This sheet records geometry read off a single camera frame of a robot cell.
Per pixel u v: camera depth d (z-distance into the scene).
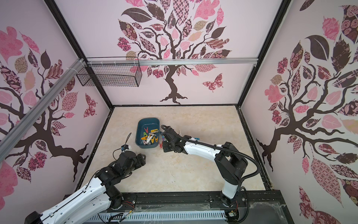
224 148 0.48
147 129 1.03
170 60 0.93
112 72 0.95
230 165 0.45
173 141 0.66
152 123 1.06
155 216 0.70
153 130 1.03
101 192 0.52
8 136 0.51
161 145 0.95
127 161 0.60
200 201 0.75
